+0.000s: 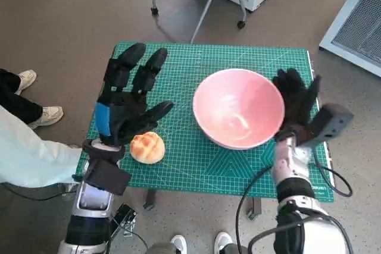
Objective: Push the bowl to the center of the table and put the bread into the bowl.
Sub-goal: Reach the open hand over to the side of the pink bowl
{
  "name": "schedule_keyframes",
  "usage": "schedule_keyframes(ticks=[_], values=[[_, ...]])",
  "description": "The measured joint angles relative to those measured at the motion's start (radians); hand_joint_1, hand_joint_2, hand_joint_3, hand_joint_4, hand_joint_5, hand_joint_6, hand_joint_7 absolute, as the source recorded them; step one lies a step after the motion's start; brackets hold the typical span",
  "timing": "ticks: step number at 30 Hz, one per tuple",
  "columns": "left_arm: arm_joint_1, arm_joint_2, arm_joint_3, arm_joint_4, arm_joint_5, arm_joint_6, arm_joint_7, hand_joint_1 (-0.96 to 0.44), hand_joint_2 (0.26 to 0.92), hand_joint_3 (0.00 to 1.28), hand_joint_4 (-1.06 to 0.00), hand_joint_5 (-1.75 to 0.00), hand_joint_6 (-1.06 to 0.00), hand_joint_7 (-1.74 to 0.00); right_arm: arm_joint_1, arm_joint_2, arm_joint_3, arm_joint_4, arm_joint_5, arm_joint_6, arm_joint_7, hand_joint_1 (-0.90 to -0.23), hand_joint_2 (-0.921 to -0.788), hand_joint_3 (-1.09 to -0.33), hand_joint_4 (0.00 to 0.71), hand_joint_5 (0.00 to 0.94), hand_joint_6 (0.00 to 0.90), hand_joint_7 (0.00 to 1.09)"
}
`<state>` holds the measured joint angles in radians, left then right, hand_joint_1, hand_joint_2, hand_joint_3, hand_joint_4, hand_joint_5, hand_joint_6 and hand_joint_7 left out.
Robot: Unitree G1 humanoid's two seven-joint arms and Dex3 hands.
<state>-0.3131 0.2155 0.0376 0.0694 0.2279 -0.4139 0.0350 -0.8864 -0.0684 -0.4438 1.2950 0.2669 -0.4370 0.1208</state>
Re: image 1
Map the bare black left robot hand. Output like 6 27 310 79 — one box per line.
95 42 175 148

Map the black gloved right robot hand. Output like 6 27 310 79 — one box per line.
272 68 322 134

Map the round toy bread bun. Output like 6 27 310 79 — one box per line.
130 131 165 164

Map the pink bowl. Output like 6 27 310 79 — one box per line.
192 68 285 150

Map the green cutting mat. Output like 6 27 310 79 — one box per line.
72 42 336 203

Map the black table leg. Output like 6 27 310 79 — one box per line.
247 196 263 222
143 189 157 210

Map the shiny metal clamp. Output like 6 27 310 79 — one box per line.
59 181 79 198

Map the large white mesh cabinet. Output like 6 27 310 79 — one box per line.
318 0 381 78

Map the person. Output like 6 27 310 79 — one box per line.
0 68 83 189

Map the silver metal pole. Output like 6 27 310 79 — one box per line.
190 0 229 43

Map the white shoe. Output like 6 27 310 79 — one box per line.
171 234 188 254
214 231 235 254

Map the grey rounded leg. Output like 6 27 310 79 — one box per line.
147 242 179 254

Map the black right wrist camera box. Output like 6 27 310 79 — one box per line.
297 104 355 149

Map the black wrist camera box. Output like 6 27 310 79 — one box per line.
85 160 132 196
297 104 355 149

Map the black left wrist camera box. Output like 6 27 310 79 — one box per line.
85 160 132 196

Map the black bar with metal bracket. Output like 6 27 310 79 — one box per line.
110 203 139 237

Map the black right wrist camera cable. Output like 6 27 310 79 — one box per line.
312 149 354 197

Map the thin black floor cable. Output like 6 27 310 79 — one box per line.
0 182 78 201

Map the long black robot cable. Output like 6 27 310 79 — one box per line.
236 166 276 254

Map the short black robot cable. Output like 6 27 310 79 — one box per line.
247 222 288 254

